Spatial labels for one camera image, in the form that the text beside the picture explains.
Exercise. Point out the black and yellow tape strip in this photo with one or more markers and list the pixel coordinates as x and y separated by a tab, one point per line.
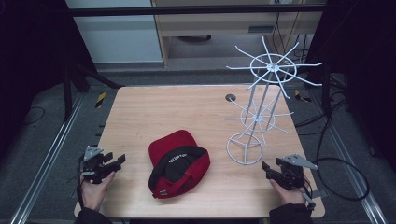
301	96
100	100

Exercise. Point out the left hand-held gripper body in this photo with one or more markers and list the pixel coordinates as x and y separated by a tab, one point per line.
95	169

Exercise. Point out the aluminium floor rail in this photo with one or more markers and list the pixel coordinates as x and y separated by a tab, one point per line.
351	174
46	161

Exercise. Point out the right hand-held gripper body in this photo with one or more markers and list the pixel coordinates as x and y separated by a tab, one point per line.
291	174

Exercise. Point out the person's right hand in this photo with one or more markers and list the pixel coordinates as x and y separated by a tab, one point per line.
291	195

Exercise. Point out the red and black cap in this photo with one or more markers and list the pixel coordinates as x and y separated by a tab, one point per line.
177	165

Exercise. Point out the black horizontal frame bar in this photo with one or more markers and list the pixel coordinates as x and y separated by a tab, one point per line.
186	11

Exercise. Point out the black metal stand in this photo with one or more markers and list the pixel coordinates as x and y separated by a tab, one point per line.
74	84
326	90

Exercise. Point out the person's left hand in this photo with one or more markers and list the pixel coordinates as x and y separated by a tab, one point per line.
93	194

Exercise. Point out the white cabinet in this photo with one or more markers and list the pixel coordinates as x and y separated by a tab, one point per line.
118	37

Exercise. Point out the black curtain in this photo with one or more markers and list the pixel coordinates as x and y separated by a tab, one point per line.
367	77
31	62

